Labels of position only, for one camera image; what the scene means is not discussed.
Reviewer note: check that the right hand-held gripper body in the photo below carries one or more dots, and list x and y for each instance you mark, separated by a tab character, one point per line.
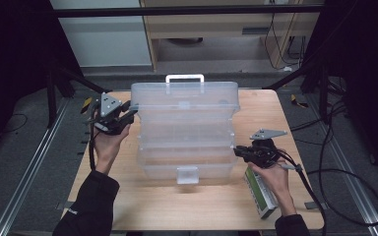
265	154

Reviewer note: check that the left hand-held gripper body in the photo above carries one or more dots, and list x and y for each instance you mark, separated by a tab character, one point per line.
110	123

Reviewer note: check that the green and white carton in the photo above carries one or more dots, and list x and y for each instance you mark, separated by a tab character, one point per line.
259	196

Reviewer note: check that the clear plastic storage box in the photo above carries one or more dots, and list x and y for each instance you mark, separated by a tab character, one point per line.
185	131

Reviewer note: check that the person's left hand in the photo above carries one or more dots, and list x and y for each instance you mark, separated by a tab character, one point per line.
108	147

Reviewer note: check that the person's right hand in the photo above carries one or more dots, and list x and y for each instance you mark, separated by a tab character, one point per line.
279	183

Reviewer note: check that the yellow and black tape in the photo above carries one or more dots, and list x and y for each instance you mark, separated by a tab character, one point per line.
296	101
86	105

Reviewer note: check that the black metal stand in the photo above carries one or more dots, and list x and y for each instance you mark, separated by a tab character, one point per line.
324	95
50	98

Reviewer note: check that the white cabinet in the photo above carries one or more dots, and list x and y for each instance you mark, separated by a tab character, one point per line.
105	39

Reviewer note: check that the grey tape strip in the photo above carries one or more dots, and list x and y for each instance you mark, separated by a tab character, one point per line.
315	205
64	206

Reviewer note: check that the black horizontal bar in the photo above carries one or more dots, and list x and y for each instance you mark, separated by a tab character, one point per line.
177	11

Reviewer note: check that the dark curtain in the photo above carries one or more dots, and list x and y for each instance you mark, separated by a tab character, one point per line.
10	65
367	65

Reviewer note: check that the light wooden desk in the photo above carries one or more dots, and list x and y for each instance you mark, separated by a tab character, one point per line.
210	24

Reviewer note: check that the aluminium floor rail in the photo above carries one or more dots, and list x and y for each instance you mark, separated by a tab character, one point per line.
351	183
29	167

